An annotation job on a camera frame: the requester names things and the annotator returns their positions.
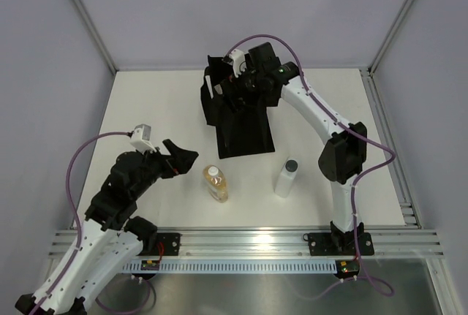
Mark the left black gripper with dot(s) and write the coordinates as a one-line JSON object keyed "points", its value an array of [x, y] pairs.
{"points": [[181, 161]]}

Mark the black canvas bag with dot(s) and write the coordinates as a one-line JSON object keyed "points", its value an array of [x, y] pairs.
{"points": [[242, 132]]}

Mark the white bottle grey cap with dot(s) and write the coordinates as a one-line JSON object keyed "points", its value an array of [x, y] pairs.
{"points": [[286, 177]]}

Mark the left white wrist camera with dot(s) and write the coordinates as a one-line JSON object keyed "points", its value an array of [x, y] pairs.
{"points": [[140, 139]]}

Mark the aluminium frame post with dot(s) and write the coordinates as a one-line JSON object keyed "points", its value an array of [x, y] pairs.
{"points": [[394, 29], [93, 33]]}

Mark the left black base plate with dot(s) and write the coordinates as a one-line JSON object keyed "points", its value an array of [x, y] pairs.
{"points": [[168, 243]]}

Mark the right aluminium frame post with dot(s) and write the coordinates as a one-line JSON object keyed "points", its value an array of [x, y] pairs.
{"points": [[394, 29]]}

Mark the aluminium mounting rail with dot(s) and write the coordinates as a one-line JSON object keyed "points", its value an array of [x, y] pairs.
{"points": [[282, 243]]}

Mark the left aluminium frame post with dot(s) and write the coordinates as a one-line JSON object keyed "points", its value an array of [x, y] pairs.
{"points": [[93, 33]]}

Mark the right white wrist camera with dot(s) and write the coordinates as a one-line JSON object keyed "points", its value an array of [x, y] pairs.
{"points": [[236, 59]]}

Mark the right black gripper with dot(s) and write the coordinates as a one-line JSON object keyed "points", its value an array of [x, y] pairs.
{"points": [[234, 85]]}

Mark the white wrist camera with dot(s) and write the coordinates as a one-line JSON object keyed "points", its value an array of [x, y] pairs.
{"points": [[140, 139], [236, 59]]}

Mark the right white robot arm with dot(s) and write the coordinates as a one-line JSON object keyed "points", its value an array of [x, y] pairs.
{"points": [[345, 144]]}

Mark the white slotted cable duct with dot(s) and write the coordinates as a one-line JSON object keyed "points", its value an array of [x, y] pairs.
{"points": [[245, 266]]}

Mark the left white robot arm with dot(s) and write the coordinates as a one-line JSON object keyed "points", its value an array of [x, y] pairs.
{"points": [[110, 235]]}

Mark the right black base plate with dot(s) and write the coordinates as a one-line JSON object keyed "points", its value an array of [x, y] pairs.
{"points": [[325, 244]]}

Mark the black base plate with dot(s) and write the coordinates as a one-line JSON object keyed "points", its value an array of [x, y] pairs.
{"points": [[325, 244], [168, 243]]}

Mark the amber clear bottle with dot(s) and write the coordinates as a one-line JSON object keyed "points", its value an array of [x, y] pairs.
{"points": [[216, 183]]}

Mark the beige pump bottle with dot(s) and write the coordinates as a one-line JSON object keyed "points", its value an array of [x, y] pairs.
{"points": [[218, 89]]}

